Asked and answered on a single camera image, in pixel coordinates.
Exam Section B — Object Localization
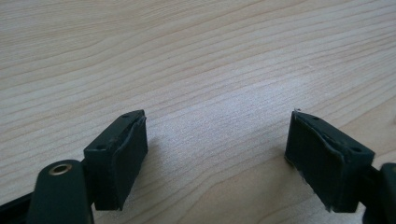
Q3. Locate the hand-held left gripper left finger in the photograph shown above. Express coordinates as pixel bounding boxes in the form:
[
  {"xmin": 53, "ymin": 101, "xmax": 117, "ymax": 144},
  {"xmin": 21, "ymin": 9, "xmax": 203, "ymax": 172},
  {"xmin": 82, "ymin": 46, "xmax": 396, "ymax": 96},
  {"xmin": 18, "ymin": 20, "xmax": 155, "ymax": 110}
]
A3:
[{"xmin": 82, "ymin": 108, "xmax": 149, "ymax": 212}]

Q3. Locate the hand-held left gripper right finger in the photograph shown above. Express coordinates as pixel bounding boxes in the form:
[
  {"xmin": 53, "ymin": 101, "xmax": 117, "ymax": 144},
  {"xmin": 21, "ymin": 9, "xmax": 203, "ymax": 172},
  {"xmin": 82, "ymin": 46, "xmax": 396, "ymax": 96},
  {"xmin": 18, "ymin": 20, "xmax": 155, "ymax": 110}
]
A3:
[{"xmin": 284, "ymin": 108, "xmax": 376, "ymax": 214}]

